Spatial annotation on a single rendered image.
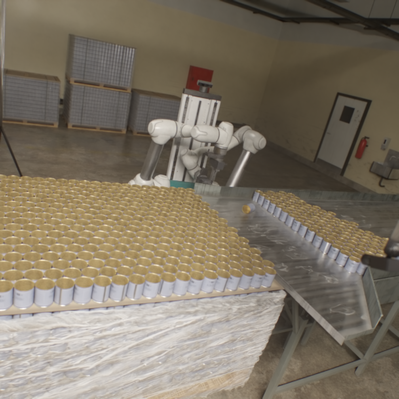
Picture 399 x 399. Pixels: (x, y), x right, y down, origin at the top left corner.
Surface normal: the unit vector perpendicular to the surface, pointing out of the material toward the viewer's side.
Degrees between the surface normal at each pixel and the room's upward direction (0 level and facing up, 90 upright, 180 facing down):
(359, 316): 0
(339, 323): 0
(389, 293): 90
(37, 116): 88
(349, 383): 0
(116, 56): 90
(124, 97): 91
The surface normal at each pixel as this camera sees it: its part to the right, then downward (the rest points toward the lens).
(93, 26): 0.41, 0.44
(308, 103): -0.89, 0.00
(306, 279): 0.21, -0.90
